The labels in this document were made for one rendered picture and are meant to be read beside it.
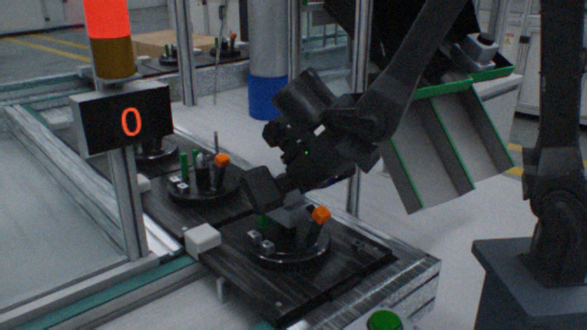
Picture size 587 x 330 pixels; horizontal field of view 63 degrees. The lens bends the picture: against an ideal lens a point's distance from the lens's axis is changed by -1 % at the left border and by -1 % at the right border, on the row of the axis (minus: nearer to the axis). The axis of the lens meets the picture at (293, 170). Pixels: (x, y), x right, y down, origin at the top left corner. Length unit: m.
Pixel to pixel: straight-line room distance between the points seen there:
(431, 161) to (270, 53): 0.83
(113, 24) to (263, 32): 1.01
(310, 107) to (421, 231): 0.54
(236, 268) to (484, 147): 0.58
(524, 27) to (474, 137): 3.59
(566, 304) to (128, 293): 0.58
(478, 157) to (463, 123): 0.08
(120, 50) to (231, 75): 1.44
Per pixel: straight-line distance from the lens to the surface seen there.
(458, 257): 1.00
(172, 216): 0.89
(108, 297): 0.77
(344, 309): 0.70
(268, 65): 1.63
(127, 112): 0.66
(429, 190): 0.90
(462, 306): 0.89
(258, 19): 1.61
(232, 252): 0.78
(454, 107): 1.07
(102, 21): 0.64
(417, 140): 0.93
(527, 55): 4.64
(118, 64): 0.65
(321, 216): 0.68
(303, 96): 0.59
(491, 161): 1.06
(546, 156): 0.57
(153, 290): 0.79
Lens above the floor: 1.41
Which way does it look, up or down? 25 degrees down
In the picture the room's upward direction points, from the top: straight up
